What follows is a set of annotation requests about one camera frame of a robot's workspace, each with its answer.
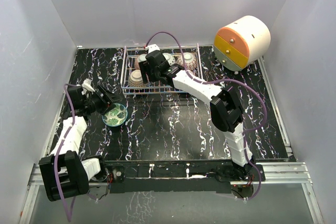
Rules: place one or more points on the pink floral bowl back left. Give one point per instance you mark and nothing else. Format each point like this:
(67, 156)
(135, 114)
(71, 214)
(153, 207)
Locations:
(138, 60)

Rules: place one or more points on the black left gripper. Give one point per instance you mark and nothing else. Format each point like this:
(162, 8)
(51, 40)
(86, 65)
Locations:
(107, 101)

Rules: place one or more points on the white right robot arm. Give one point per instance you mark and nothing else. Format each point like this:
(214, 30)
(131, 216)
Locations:
(226, 109)

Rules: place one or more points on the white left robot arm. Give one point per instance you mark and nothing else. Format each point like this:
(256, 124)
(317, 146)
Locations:
(64, 174)

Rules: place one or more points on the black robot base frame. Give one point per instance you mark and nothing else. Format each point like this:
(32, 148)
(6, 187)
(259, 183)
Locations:
(219, 175)

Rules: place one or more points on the white bowl red lattice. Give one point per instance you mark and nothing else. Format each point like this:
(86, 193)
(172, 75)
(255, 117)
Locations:
(187, 60)

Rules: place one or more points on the white wire dish rack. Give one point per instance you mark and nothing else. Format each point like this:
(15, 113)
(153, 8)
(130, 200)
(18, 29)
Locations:
(128, 66)

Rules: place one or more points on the aluminium rail frame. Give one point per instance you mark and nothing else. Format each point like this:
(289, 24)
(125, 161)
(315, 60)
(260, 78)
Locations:
(174, 127)

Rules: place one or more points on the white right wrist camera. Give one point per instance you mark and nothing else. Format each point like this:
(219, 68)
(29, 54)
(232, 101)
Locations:
(151, 48)

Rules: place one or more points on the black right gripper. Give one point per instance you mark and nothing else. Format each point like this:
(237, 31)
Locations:
(144, 66)

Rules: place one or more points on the round white mini drawer cabinet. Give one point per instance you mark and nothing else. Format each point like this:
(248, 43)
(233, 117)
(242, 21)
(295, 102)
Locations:
(241, 42)

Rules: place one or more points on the white bowl green leaves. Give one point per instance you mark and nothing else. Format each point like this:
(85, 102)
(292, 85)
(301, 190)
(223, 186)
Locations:
(116, 117)

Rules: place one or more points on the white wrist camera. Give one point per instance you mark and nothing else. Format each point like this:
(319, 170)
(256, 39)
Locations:
(151, 48)
(86, 85)

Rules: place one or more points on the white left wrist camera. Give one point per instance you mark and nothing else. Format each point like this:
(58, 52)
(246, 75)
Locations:
(86, 85)

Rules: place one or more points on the brown patterned bowl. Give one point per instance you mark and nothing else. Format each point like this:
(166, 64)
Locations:
(135, 79)

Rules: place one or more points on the white bowl brown diamonds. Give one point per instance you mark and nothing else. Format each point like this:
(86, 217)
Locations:
(170, 58)

